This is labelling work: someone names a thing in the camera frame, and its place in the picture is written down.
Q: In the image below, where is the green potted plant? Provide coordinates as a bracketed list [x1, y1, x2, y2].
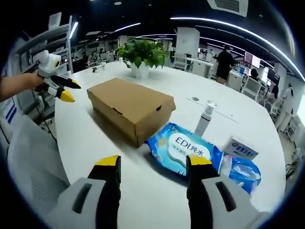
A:
[116, 39, 167, 80]

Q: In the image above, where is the blue wet wipes pack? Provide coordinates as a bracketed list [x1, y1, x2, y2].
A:
[144, 122, 225, 183]

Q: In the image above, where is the blue white poster board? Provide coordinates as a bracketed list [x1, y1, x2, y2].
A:
[0, 96, 18, 125]

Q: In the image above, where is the brown cardboard shoe box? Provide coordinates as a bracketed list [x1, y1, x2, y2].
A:
[86, 77, 177, 149]

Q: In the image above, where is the white storage shelf rack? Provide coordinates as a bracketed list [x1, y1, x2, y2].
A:
[16, 13, 80, 80]

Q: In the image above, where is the ceiling air conditioner unit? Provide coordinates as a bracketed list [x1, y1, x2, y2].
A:
[206, 0, 250, 18]

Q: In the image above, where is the small black gadget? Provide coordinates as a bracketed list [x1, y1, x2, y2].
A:
[91, 64, 107, 73]

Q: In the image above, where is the person's left hand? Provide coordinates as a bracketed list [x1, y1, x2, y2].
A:
[25, 72, 45, 91]

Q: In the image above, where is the small blue tissue pack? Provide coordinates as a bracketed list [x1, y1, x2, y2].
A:
[219, 154, 263, 195]

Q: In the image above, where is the small white carton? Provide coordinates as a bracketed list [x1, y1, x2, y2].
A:
[223, 137, 260, 159]

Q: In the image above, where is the pink wall screen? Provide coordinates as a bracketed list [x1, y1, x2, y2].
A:
[245, 52, 261, 69]

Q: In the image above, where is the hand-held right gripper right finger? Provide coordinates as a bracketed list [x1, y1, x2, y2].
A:
[185, 154, 270, 229]

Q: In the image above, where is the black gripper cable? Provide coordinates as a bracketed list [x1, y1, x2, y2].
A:
[37, 104, 58, 142]

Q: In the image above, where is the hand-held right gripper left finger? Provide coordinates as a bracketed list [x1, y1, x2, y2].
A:
[47, 155, 122, 229]

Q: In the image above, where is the table socket panel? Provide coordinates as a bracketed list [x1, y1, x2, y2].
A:
[186, 95, 239, 124]

